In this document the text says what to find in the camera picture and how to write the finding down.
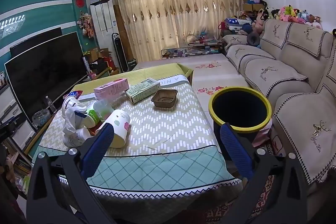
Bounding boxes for red patterned rug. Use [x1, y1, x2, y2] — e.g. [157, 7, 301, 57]
[205, 174, 276, 224]

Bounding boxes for artificial flower decoration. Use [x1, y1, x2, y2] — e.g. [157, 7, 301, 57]
[77, 11, 95, 38]

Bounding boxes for dark neck pillow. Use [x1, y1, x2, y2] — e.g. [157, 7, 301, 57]
[247, 31, 261, 46]

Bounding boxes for open cardboard boxes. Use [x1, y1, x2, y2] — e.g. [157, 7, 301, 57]
[84, 48, 113, 72]

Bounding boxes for shelf of books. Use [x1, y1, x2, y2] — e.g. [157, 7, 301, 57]
[0, 145, 32, 198]

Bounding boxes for beige sofa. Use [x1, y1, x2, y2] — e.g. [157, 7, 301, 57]
[222, 18, 336, 188]

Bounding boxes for black flat panel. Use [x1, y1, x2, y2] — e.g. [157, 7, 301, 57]
[10, 27, 63, 58]

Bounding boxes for black television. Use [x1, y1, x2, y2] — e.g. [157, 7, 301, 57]
[4, 32, 88, 125]

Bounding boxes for pile of plush toys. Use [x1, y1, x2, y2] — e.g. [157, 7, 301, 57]
[252, 0, 323, 30]

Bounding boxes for white cup with dark print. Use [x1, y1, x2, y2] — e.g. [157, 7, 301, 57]
[63, 128, 93, 147]

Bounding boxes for green white drink bottle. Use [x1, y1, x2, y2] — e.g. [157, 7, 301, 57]
[84, 99, 114, 128]

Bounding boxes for white crumpled plastic bag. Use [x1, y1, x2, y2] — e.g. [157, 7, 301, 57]
[62, 106, 87, 135]

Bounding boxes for white standing air conditioner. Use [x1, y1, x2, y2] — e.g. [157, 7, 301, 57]
[90, 0, 117, 72]

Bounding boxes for white fruit print paper cup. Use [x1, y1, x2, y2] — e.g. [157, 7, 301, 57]
[95, 109, 131, 148]

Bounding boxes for pink paper bag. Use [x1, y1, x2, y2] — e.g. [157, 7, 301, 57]
[253, 127, 273, 147]

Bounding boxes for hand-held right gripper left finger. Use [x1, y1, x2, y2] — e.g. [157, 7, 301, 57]
[26, 123, 116, 224]

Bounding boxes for clear water bottle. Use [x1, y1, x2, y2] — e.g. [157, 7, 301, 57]
[45, 96, 57, 113]

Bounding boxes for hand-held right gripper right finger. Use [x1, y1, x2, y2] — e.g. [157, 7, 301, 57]
[220, 123, 309, 224]

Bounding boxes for black yellow-rimmed trash bin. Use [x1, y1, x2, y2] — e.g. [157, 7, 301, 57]
[209, 86, 272, 161]

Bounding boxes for blue white patterned bag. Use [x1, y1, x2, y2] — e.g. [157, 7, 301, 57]
[225, 18, 252, 31]

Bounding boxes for low glass table with books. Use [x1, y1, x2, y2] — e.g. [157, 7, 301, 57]
[161, 39, 223, 59]

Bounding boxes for pink strawberry milk carton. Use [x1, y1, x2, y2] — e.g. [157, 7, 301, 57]
[94, 79, 130, 100]

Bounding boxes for beige curtain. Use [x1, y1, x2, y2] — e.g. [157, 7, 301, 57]
[165, 0, 243, 48]
[106, 0, 179, 67]

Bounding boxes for cream green flat box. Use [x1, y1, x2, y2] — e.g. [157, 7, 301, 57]
[125, 78, 161, 104]

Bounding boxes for brown plastic tray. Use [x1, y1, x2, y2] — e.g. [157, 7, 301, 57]
[151, 89, 178, 108]

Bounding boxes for glass ashtray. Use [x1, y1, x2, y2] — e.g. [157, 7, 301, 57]
[32, 109, 51, 127]

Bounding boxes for patterned tablecloth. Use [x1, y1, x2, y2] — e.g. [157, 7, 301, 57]
[34, 63, 243, 198]

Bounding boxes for black tower fan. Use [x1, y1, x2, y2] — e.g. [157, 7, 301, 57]
[112, 32, 124, 73]

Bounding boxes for dark green box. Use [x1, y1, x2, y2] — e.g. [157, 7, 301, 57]
[127, 57, 138, 71]

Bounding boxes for white round plastic container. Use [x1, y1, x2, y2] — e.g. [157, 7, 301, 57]
[62, 96, 80, 119]

